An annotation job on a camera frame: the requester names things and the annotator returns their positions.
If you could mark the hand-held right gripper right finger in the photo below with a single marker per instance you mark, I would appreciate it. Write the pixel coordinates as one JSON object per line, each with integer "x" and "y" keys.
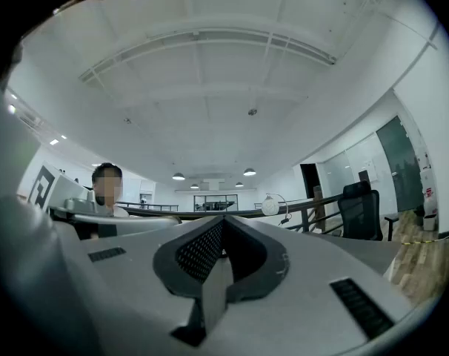
{"x": 302, "y": 273}

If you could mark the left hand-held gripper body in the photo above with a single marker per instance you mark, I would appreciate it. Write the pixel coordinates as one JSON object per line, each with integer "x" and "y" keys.
{"x": 48, "y": 187}

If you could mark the white bin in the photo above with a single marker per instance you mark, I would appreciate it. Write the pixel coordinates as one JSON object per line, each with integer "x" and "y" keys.
{"x": 430, "y": 213}

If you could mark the dark doorway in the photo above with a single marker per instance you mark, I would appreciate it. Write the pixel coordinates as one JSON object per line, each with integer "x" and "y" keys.
{"x": 309, "y": 182}

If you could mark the green glass door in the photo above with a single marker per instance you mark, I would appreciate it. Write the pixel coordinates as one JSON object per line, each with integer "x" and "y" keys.
{"x": 400, "y": 165}

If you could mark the black office chair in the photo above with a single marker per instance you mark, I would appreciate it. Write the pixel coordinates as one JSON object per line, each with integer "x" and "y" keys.
{"x": 359, "y": 213}

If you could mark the white round desk lamp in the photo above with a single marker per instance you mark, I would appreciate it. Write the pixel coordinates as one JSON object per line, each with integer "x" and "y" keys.
{"x": 270, "y": 206}

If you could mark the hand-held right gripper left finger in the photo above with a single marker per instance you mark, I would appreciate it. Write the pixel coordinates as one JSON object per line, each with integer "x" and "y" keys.
{"x": 135, "y": 291}

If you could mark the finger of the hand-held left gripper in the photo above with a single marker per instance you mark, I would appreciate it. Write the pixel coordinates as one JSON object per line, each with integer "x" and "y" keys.
{"x": 135, "y": 223}

